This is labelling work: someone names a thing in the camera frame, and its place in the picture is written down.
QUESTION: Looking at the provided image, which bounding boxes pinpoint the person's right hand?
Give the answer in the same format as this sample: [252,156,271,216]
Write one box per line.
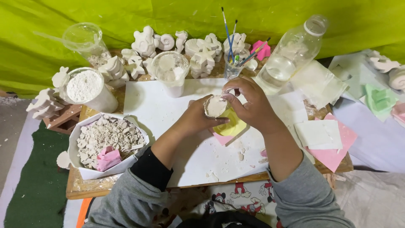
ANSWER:
[220,77,279,135]

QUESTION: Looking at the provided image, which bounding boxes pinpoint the red brick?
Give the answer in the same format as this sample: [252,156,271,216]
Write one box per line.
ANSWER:
[43,103,83,135]

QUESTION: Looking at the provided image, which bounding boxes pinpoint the white paper squares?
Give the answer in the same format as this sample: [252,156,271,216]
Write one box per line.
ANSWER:
[294,119,344,151]

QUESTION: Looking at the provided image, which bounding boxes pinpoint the pink star silicone mould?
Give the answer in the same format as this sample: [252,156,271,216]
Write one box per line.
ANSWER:
[250,40,272,61]

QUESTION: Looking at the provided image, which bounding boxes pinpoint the white folded paper box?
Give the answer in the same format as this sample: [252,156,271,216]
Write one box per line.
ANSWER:
[68,112,150,181]

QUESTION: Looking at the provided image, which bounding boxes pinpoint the row of white plaster figurines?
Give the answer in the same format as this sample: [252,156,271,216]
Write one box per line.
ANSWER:
[98,25,251,90]

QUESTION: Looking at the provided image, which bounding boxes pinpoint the long blue paintbrush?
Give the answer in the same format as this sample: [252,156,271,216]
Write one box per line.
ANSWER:
[221,7,235,63]

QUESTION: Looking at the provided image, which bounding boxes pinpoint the multicolour handle paintbrush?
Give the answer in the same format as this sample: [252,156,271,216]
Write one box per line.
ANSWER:
[238,37,271,67]

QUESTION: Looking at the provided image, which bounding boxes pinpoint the orange strip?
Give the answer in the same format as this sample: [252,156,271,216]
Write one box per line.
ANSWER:
[75,198,94,228]

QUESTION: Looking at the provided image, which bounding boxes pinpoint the stack of flat plaster animals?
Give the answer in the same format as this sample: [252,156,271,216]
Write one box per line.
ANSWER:
[26,66,71,121]

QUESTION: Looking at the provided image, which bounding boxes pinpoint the short blue paintbrush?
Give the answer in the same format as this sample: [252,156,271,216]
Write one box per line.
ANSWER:
[228,19,238,61]

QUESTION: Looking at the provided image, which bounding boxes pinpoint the clear plastic spoon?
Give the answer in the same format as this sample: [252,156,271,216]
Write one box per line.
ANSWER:
[33,30,97,49]

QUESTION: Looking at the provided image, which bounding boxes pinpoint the green cloth backdrop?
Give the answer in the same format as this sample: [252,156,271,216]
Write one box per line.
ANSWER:
[0,0,405,99]

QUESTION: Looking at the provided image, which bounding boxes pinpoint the yellow silicone mould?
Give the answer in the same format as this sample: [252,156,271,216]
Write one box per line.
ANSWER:
[213,107,247,137]

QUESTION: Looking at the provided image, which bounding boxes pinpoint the plaster smeared clear plastic cup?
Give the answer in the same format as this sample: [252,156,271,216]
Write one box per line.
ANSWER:
[151,51,190,98]

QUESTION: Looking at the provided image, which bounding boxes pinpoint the crumpled pink silicone mould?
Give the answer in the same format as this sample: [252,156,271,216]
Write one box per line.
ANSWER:
[96,146,123,172]

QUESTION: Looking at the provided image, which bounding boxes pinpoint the plastic cup of white powder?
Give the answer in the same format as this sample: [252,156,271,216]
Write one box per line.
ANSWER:
[59,67,119,114]

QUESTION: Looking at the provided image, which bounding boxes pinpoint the pale pink silicone mould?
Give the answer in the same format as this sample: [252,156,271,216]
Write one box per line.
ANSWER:
[391,102,405,128]

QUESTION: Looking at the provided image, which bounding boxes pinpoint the single white plaster figurine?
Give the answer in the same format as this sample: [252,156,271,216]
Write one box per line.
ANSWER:
[56,151,72,170]

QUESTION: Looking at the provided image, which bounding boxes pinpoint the white plaster shell figurine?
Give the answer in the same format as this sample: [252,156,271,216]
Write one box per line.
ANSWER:
[388,65,405,91]

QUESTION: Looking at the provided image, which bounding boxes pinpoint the tall clear plastic cup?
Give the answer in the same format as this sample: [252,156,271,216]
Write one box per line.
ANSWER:
[62,22,112,69]

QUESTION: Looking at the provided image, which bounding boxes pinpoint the cartoon print trousers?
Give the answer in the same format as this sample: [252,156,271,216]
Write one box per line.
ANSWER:
[155,180,285,228]

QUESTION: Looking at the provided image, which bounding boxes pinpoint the clear plastic water bottle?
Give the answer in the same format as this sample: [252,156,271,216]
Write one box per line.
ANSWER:
[254,14,330,96]

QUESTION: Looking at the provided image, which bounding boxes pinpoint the dark green turf mat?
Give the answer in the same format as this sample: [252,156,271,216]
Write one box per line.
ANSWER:
[4,120,71,228]

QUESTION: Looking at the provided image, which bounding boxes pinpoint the pink flat mould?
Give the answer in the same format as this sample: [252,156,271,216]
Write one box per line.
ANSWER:
[209,128,235,146]

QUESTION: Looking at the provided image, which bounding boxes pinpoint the pink paper sheet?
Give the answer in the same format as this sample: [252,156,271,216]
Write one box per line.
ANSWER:
[304,113,358,173]

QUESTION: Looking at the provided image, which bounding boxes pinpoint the white plaster animal figurine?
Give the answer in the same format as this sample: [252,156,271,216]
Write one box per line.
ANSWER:
[366,50,401,74]

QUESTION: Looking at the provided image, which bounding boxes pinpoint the person's left hand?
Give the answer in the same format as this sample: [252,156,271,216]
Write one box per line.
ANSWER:
[175,96,230,142]

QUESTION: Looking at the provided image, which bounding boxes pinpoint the large white paper sheet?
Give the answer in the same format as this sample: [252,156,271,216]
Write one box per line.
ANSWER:
[123,78,315,188]

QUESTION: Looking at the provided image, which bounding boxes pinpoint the small clear brush cup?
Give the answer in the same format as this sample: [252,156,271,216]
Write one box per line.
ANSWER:
[224,48,250,80]

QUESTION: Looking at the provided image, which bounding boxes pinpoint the scattered plaster crumbs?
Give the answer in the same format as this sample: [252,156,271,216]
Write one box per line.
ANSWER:
[205,141,269,182]

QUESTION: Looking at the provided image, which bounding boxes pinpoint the light green silicone mould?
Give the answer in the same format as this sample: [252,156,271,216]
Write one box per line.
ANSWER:
[363,83,400,123]

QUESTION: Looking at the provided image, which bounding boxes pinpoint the round mould with plaster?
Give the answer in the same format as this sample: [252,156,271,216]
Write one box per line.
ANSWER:
[204,95,230,119]

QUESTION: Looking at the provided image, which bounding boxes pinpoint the clear plastic bag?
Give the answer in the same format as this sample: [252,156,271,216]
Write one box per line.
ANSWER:
[289,60,349,110]

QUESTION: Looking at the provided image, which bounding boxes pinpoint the heap of broken plaster pieces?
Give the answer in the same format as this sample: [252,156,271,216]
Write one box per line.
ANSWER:
[77,115,147,169]

